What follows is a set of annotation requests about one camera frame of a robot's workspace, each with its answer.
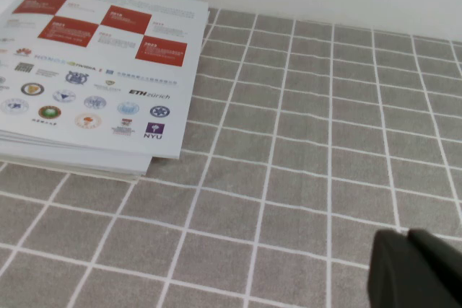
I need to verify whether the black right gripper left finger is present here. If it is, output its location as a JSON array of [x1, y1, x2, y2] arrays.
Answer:
[[367, 228, 434, 308]]

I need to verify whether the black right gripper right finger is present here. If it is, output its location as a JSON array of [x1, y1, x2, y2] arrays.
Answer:
[[406, 228, 462, 308]]

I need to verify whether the white brochure book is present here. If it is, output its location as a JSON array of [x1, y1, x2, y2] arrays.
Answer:
[[0, 0, 211, 183]]

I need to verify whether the grey white-grid tablecloth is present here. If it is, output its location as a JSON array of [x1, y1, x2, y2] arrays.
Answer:
[[0, 6, 462, 308]]

